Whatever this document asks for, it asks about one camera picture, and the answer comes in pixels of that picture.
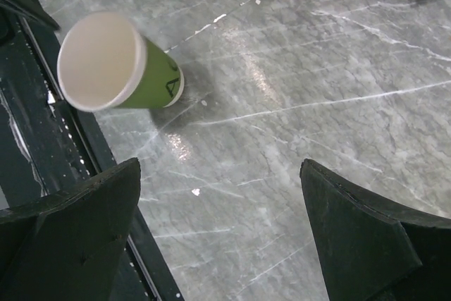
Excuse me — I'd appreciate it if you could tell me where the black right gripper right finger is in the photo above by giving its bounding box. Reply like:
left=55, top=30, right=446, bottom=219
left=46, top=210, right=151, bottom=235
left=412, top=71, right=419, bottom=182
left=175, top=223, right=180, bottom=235
left=299, top=159, right=450, bottom=300

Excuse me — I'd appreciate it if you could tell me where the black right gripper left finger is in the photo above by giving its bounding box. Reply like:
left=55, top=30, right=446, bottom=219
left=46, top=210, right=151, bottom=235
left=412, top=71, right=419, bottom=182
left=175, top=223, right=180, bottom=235
left=1, top=158, right=141, bottom=300

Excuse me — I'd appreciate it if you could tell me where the green paper coffee cup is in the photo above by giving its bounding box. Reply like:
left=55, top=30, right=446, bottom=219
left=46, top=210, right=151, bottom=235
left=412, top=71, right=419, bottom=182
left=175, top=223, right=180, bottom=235
left=57, top=11, right=185, bottom=113

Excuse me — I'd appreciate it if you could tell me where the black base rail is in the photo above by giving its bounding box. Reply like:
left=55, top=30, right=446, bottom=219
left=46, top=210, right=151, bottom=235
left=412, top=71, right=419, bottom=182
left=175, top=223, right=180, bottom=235
left=1, top=0, right=183, bottom=300

